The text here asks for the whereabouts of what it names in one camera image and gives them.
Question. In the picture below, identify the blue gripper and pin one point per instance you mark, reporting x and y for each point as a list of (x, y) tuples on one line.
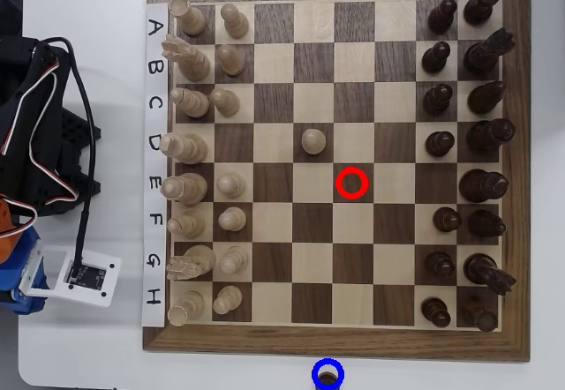
[(13, 298)]

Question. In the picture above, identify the dark wooden pawn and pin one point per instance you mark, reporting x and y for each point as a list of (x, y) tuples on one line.
[(447, 220), (437, 100), (327, 381), (439, 264), (436, 312), (435, 57), (442, 17), (439, 144)]

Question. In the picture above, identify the black perforated arm base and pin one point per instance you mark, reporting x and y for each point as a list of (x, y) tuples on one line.
[(77, 132)]

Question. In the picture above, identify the black and orange robot arm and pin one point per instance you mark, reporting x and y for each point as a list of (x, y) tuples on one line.
[(26, 116)]

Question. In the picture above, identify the light wooden rook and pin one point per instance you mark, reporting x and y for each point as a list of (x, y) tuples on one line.
[(192, 19), (190, 306)]

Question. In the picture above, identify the light wooden knight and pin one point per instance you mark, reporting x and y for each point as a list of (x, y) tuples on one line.
[(194, 63), (196, 260)]

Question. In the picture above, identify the light wooden bishop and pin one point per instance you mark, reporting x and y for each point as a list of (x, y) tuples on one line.
[(190, 225), (194, 102)]

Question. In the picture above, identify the paper strip with letters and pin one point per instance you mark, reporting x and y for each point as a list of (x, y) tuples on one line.
[(154, 165)]

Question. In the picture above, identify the light wooden king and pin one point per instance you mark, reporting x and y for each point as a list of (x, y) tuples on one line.
[(190, 188)]

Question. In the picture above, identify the light wooden pawn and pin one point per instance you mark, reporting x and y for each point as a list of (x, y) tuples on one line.
[(313, 141), (232, 219), (226, 102), (236, 24), (231, 185), (234, 261), (231, 61), (228, 300)]

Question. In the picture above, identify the light wooden queen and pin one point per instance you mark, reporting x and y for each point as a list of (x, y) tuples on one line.
[(190, 148)]

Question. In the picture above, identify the wooden chessboard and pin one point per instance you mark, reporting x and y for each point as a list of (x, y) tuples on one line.
[(273, 222)]

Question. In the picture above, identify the dark wooden rook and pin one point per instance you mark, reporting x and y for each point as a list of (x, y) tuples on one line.
[(479, 315), (481, 4)]

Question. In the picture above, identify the dark wooden knight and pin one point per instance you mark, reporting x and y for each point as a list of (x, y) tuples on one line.
[(483, 268), (483, 54)]

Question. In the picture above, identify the dark wooden bishop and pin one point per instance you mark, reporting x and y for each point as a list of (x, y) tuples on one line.
[(485, 223), (485, 98)]

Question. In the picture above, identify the dark wooden king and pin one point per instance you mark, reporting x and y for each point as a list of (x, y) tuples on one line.
[(481, 185)]

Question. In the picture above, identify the dark wooden queen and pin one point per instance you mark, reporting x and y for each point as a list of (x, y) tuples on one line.
[(487, 136)]

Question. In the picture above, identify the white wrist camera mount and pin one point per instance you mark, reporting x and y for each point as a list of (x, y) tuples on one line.
[(108, 290)]

